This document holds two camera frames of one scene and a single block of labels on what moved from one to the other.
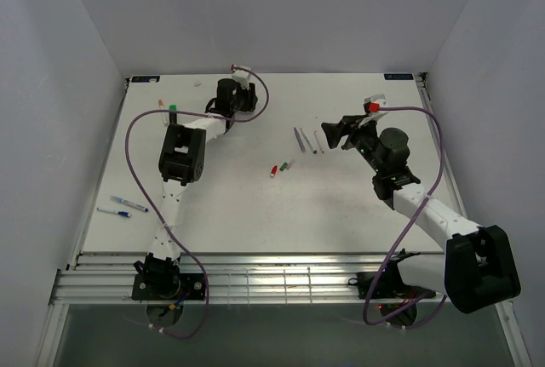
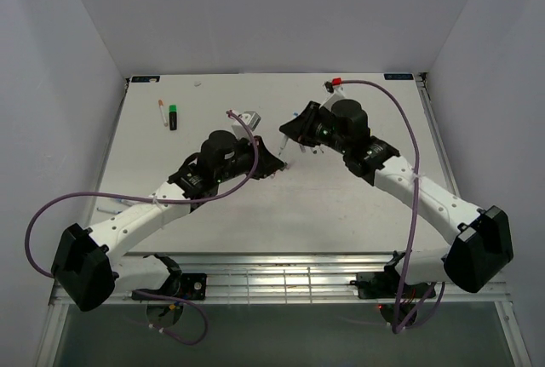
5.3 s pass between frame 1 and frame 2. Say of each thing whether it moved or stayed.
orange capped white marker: stayed
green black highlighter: stayed
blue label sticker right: stayed
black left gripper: moved
